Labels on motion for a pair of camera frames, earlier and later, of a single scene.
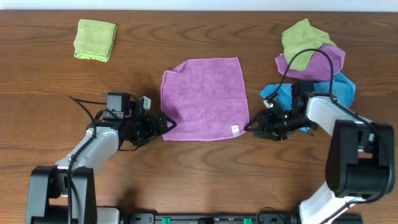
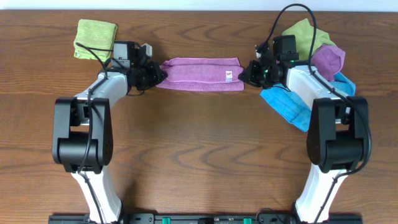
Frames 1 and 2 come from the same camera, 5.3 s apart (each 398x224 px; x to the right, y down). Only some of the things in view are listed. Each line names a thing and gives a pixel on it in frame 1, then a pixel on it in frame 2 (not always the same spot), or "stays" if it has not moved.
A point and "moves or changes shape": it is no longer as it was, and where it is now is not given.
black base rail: [227, 218] stays
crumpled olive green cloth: [301, 36] stays
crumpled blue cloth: [344, 90] stays
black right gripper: [265, 122] → [249, 74]
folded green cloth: [95, 40] stays
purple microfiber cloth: [206, 98] moves or changes shape
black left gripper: [153, 130] → [156, 78]
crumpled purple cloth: [318, 68] stays
